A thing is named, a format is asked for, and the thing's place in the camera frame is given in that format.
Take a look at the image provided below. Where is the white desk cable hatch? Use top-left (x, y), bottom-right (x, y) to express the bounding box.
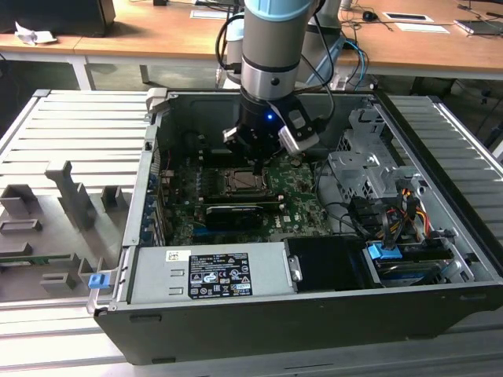
top-left (383, 11), bottom-right (435, 23)
top-left (189, 8), bottom-right (229, 20)

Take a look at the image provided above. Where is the grey notebook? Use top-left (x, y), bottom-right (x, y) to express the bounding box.
top-left (453, 18), bottom-right (503, 39)

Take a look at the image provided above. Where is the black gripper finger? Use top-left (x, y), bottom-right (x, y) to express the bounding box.
top-left (258, 133), bottom-right (284, 176)
top-left (234, 127), bottom-right (259, 176)

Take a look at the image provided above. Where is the grey parts rack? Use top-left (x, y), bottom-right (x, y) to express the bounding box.
top-left (0, 159), bottom-right (134, 304)

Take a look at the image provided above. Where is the crumpled white paper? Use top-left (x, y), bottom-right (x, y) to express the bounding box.
top-left (14, 21), bottom-right (58, 46)

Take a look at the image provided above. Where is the metal drive cage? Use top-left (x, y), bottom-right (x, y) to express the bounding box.
top-left (328, 108), bottom-right (433, 205)

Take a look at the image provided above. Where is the grey power supply unit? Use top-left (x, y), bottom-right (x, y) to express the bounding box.
top-left (127, 241), bottom-right (296, 307)

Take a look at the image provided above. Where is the black open PC case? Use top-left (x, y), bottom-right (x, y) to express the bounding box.
top-left (86, 89), bottom-right (503, 366)

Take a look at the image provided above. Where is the green motherboard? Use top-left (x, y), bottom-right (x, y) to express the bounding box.
top-left (159, 148), bottom-right (335, 248)

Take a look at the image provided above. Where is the black camera bracket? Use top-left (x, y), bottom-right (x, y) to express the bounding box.
top-left (281, 100), bottom-right (327, 138)

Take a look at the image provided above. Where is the thick black wire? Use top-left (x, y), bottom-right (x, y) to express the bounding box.
top-left (313, 156), bottom-right (369, 241)

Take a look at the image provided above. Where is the grey plastic case latch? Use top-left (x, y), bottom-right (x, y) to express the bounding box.
top-left (145, 88), bottom-right (169, 115)

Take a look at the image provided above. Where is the green RAM stick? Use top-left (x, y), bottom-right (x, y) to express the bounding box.
top-left (0, 254), bottom-right (74, 265)

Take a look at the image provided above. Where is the metal socket cover frame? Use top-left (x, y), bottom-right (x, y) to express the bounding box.
top-left (222, 167), bottom-right (273, 196)

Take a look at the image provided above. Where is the black drive connector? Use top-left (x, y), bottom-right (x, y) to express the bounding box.
top-left (348, 195), bottom-right (381, 239)

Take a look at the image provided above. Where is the black graphics card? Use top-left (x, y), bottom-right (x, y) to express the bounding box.
top-left (204, 202), bottom-right (265, 232)

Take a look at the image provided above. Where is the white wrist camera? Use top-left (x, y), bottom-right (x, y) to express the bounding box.
top-left (277, 109), bottom-right (320, 155)

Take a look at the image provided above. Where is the hard disk in blue carrier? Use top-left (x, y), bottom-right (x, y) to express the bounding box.
top-left (365, 242), bottom-right (453, 290)

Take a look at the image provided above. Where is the blue cable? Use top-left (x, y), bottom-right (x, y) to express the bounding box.
top-left (345, 38), bottom-right (371, 86)

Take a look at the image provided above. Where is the red yellow wire bundle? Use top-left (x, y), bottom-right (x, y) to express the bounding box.
top-left (376, 188), bottom-right (431, 244)

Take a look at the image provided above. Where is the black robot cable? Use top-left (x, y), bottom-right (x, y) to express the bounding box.
top-left (215, 13), bottom-right (247, 82)

